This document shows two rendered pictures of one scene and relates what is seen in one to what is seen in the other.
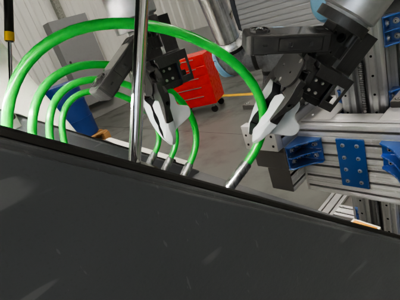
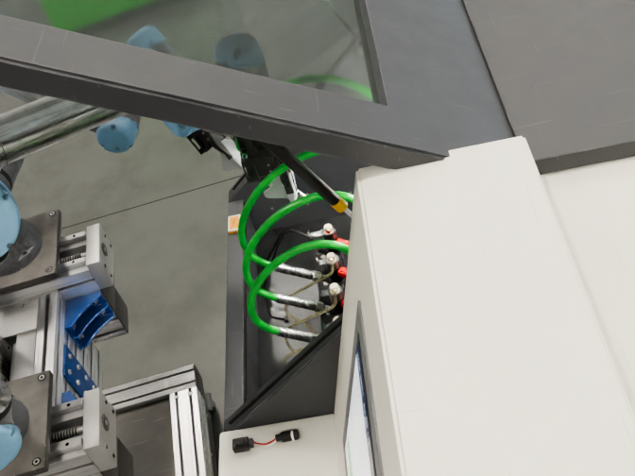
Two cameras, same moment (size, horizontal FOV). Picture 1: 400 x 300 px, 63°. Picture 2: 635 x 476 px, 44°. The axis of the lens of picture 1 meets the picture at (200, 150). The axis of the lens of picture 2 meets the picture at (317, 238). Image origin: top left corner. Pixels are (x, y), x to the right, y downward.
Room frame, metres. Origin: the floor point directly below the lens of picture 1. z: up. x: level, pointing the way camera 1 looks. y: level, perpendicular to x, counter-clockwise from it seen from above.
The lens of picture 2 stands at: (1.44, 0.79, 2.23)
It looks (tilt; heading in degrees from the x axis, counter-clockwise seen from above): 45 degrees down; 219
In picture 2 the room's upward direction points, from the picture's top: 17 degrees counter-clockwise
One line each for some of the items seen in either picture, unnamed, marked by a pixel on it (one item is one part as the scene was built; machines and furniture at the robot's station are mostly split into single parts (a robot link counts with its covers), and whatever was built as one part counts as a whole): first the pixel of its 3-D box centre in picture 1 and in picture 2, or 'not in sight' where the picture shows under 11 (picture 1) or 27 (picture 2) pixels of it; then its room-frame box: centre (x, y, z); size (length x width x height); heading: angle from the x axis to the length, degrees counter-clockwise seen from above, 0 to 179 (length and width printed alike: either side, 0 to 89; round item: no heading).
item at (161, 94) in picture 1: (158, 97); not in sight; (0.54, 0.04, 1.29); 0.05 x 0.02 x 0.09; 30
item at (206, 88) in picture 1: (193, 84); not in sight; (4.99, -0.23, 0.43); 0.70 x 0.46 x 0.86; 63
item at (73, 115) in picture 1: (54, 123); not in sight; (5.21, 2.03, 0.51); 1.20 x 0.85 x 1.02; 126
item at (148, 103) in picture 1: (167, 116); (279, 191); (0.58, 0.04, 1.24); 0.06 x 0.03 x 0.09; 120
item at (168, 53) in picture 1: (152, 57); (263, 144); (0.57, 0.03, 1.35); 0.09 x 0.08 x 0.12; 120
